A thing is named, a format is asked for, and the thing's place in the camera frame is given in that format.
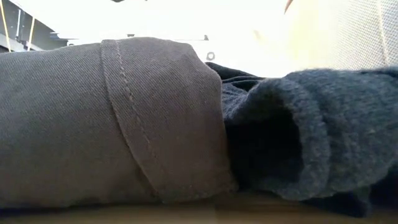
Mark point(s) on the dark blue knit sweater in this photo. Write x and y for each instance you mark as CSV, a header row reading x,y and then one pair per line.
x,y
342,130

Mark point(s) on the black garment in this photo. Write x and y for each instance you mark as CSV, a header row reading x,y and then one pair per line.
x,y
228,72

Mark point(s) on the grey twill trousers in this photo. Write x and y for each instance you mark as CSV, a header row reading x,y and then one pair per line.
x,y
77,124

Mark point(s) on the white mesh fabric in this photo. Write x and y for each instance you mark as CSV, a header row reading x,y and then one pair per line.
x,y
357,34

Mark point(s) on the small grey bracket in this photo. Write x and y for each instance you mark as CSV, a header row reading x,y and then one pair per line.
x,y
206,37
130,35

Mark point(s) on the grey metal frame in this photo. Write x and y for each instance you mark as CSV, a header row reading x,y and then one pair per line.
x,y
43,35

